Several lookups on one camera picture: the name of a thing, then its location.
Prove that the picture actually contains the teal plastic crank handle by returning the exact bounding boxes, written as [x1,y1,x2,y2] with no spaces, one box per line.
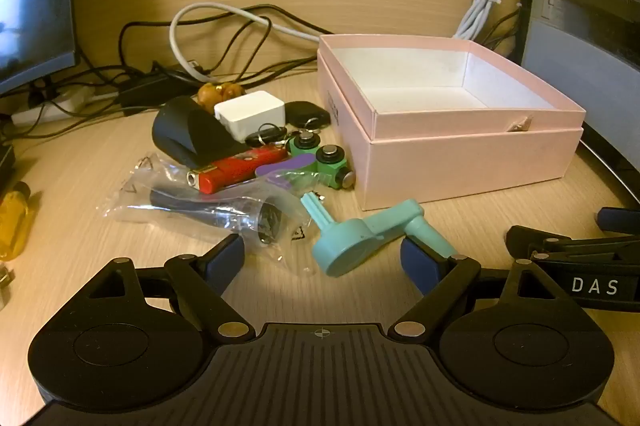
[300,191,460,279]

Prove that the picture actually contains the tangled black cables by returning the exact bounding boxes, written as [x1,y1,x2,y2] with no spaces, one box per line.
[0,3,333,141]

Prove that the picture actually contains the black key with ring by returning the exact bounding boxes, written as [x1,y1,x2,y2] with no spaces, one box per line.
[244,123,288,147]

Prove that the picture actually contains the white charger plug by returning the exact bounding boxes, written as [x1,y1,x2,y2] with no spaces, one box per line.
[214,90,287,141]

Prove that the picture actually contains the green purple fidget toy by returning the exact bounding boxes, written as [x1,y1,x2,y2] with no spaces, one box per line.
[257,129,357,191]

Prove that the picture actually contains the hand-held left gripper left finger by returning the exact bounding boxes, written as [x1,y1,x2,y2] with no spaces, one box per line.
[75,233,256,341]

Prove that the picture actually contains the pink cardboard box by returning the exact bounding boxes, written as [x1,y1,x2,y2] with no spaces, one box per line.
[316,33,587,211]

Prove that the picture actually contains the computer case with glass panel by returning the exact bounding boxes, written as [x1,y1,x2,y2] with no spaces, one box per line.
[517,0,640,207]

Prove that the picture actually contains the red lighter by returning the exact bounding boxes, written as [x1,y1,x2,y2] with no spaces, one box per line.
[187,145,291,194]

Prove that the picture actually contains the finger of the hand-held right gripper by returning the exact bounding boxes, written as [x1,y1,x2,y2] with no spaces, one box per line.
[597,206,640,233]
[505,226,640,259]

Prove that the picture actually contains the black wedge stand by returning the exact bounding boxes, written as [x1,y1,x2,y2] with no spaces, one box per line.
[151,96,251,169]

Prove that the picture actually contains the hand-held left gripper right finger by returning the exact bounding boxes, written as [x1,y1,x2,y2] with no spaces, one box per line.
[387,237,573,341]

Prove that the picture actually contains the black cables behind case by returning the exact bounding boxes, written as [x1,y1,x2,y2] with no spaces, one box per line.
[477,3,523,59]

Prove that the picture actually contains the white power strip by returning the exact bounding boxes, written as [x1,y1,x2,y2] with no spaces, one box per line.
[10,86,96,127]

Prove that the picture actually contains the black power adapter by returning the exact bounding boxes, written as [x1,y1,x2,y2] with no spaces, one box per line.
[117,73,201,111]

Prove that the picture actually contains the silver metal object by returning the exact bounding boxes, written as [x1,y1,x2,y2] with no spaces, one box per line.
[0,263,16,311]

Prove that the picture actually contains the black key fob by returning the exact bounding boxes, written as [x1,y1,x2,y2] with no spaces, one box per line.
[284,100,332,130]

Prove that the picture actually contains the brown wooden figurine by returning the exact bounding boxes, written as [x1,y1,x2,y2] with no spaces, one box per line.
[196,82,246,111]

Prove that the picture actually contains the clear bag with black part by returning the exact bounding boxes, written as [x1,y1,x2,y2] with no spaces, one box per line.
[102,153,321,277]

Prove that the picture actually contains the grey looped cable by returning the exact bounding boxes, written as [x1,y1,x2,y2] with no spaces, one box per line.
[169,2,321,81]

